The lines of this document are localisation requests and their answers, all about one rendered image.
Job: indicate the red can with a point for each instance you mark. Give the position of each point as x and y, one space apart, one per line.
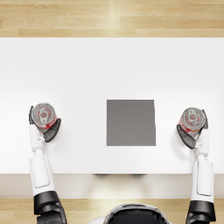
192 119
43 115

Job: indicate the dark grey square mat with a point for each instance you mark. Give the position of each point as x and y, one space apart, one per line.
130 122

